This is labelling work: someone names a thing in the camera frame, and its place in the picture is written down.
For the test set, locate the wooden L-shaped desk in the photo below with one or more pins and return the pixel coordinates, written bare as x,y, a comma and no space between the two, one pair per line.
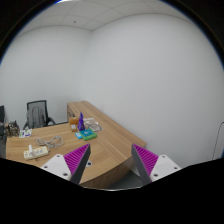
110,157

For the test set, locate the dark cluttered holder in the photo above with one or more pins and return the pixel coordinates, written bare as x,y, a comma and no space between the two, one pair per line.
13,128

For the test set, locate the green box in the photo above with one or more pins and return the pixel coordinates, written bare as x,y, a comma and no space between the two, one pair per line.
88,134

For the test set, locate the white card with print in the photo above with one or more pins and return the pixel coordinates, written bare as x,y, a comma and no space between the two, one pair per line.
25,133

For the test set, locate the white power strip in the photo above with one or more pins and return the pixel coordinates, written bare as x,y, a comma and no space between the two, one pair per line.
35,153

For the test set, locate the brown cardboard box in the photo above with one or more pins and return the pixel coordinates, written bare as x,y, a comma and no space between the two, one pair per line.
73,120

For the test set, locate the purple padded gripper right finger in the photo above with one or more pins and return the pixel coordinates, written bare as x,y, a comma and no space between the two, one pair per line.
152,167

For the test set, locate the small blue box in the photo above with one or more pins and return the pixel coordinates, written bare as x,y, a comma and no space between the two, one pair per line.
78,135

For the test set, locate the grey office chair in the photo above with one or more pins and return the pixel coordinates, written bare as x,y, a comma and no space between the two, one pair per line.
37,115

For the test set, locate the purple spray bottle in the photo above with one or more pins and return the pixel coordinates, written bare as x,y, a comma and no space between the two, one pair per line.
81,125

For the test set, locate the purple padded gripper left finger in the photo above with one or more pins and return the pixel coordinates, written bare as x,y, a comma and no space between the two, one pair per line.
70,166

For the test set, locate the white charger plug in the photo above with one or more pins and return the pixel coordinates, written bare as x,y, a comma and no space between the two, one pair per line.
30,148

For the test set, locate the small tan box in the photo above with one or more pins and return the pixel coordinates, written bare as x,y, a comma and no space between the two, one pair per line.
73,127

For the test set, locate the clear bag with cable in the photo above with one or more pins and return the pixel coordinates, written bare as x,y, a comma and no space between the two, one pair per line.
92,124

